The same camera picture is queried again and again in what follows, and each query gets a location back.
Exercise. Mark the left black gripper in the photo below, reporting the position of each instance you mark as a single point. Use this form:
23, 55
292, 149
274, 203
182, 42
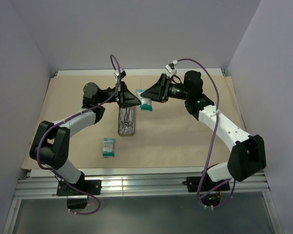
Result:
125, 99

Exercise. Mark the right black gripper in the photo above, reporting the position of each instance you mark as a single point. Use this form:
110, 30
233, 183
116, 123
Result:
158, 92

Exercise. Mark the teal sterile packet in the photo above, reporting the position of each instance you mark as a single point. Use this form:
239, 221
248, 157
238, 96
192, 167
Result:
146, 104
108, 147

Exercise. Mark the metal instrument tray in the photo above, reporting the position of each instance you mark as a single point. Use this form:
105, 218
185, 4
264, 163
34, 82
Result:
126, 122

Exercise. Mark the beige cloth wrap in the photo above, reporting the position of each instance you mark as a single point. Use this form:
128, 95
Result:
166, 137

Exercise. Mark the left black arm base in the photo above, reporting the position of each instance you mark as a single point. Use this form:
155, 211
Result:
78, 195

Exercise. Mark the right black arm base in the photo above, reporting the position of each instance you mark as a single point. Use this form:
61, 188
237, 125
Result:
192, 183

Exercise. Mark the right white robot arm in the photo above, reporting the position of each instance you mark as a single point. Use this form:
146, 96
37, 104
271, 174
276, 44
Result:
247, 152

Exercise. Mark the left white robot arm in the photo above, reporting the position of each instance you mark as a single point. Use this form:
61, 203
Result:
50, 147

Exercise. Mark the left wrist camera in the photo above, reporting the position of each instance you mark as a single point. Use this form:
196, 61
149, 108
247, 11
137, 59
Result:
119, 73

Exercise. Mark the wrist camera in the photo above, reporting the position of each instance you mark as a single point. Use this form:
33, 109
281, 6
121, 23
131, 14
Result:
170, 68
119, 73

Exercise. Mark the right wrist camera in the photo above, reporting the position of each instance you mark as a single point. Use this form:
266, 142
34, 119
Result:
170, 68

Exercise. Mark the aluminium mounting rail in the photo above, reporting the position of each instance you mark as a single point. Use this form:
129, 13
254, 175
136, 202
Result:
131, 185

